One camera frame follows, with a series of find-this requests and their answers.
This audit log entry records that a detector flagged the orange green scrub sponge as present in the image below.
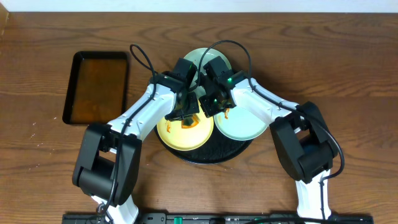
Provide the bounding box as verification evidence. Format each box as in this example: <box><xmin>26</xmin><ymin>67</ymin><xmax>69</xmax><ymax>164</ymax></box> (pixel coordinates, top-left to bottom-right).
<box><xmin>181</xmin><ymin>114</ymin><xmax>200</xmax><ymax>129</ymax></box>

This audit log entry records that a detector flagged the yellow plate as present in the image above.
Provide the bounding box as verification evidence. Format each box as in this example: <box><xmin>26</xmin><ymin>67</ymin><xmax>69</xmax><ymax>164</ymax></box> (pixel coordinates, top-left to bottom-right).
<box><xmin>154</xmin><ymin>105</ymin><xmax>214</xmax><ymax>151</ymax></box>

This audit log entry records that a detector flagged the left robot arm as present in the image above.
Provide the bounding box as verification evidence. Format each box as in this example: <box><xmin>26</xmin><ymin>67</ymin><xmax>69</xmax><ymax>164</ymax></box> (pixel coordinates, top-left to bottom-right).
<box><xmin>62</xmin><ymin>58</ymin><xmax>199</xmax><ymax>223</ymax></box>

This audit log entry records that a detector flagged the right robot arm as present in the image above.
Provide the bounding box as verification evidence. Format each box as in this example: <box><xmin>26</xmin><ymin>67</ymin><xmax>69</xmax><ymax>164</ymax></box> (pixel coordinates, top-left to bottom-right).
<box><xmin>200</xmin><ymin>57</ymin><xmax>343</xmax><ymax>220</ymax></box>

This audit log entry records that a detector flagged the round black serving tray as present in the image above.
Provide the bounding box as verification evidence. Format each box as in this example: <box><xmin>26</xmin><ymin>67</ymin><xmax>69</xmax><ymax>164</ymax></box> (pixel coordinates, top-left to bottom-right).
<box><xmin>154</xmin><ymin>121</ymin><xmax>252</xmax><ymax>164</ymax></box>

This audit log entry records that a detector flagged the black rectangular water tray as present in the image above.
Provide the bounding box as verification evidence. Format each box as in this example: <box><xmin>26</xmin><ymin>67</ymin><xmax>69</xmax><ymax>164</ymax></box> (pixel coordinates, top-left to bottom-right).
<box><xmin>62</xmin><ymin>51</ymin><xmax>129</xmax><ymax>125</ymax></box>

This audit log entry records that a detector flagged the light blue plate right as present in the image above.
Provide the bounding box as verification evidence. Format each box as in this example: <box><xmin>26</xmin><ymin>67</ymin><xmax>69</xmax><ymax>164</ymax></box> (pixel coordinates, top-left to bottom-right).
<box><xmin>214</xmin><ymin>106</ymin><xmax>268</xmax><ymax>141</ymax></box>

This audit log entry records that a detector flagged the light blue plate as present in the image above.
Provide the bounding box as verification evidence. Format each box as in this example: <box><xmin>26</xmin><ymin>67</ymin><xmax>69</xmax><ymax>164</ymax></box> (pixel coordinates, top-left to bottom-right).
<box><xmin>184</xmin><ymin>48</ymin><xmax>232</xmax><ymax>99</ymax></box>
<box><xmin>214</xmin><ymin>106</ymin><xmax>268</xmax><ymax>141</ymax></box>

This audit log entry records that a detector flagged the light blue plate top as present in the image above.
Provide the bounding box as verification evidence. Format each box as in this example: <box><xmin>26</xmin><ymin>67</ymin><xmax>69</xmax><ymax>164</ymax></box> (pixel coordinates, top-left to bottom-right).
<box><xmin>184</xmin><ymin>48</ymin><xmax>232</xmax><ymax>99</ymax></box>

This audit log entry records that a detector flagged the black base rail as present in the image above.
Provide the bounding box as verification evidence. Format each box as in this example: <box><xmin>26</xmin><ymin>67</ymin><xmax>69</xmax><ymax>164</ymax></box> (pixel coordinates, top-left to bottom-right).
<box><xmin>61</xmin><ymin>212</ymin><xmax>374</xmax><ymax>224</ymax></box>

